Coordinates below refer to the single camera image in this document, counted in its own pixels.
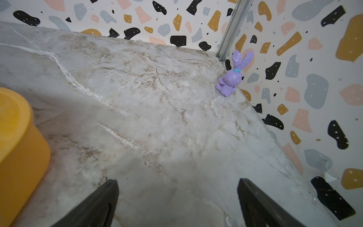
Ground purple rabbit toy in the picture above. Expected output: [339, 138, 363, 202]
[216, 50, 254, 97]

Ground aluminium corner post right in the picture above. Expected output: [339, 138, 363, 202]
[216, 0, 253, 63]

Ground yellow plastic storage box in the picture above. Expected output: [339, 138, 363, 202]
[1, 88, 50, 227]

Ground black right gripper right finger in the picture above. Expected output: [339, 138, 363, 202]
[237, 178, 303, 227]

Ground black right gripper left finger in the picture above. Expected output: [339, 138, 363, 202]
[53, 179, 119, 227]

